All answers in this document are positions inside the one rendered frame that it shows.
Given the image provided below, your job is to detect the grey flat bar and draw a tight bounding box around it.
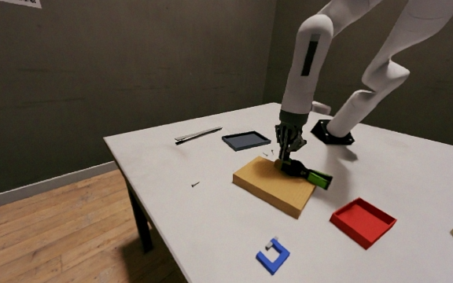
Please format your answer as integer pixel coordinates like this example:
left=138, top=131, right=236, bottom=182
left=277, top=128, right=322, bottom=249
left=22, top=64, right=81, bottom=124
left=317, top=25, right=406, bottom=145
left=175, top=127, right=222, bottom=145

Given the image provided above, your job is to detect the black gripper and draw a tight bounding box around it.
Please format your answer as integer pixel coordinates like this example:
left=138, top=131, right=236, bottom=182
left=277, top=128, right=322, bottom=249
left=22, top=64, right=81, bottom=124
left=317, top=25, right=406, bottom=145
left=274, top=109, right=310, bottom=162

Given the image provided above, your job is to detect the black spring clamp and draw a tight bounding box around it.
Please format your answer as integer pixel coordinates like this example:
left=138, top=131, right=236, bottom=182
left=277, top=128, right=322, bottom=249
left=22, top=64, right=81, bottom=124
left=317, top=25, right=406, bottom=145
left=281, top=158, right=333, bottom=190

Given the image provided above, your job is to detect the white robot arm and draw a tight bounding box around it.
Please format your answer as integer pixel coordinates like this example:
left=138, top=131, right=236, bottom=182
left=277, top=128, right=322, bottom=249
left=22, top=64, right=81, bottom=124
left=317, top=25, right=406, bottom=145
left=281, top=0, right=453, bottom=138

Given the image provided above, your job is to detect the red shallow tray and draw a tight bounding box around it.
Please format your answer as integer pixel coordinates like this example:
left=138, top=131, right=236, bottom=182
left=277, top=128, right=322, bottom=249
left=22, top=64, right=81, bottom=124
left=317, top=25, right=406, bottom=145
left=329, top=197, right=397, bottom=250

